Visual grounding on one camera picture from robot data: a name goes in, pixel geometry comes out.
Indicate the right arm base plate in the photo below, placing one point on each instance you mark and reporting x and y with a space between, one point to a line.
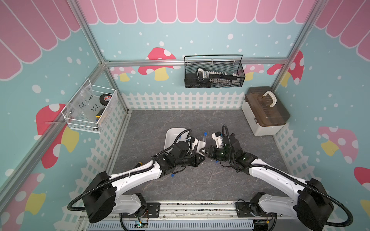
251 210

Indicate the brown lidded storage box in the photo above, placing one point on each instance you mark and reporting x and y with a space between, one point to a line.
264 111

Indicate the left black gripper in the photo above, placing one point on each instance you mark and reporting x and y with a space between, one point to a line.
196 161

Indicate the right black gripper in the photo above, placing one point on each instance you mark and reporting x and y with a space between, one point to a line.
210 152

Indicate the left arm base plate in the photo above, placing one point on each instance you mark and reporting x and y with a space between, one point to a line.
151 210

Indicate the socket wrench set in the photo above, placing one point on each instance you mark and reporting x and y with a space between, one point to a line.
204 76

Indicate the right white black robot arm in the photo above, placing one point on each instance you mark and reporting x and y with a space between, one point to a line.
304 200

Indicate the white wire wall basket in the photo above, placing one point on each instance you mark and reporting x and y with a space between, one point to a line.
108 116

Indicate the white plastic tray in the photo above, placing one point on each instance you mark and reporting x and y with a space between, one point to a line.
171 135

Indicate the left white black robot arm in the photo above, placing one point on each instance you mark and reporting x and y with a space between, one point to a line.
106 194

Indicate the black tape roll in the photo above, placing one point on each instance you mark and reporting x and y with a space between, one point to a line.
105 99

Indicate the black wire mesh basket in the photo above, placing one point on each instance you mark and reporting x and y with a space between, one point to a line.
229 63

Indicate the clear plastic label bag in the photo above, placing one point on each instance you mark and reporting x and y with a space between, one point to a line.
83 105

